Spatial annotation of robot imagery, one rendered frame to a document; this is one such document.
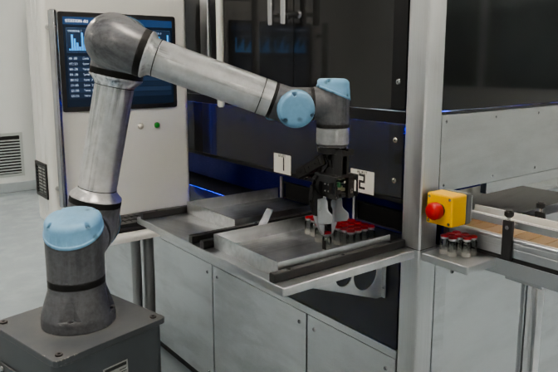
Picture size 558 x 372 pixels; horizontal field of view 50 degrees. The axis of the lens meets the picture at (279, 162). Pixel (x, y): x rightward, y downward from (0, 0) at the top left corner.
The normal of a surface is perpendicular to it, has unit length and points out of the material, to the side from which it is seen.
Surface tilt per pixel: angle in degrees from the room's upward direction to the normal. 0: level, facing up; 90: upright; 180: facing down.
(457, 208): 90
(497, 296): 90
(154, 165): 90
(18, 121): 90
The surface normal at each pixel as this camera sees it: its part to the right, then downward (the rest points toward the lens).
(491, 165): 0.61, 0.14
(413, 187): -0.79, 0.10
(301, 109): 0.07, 0.17
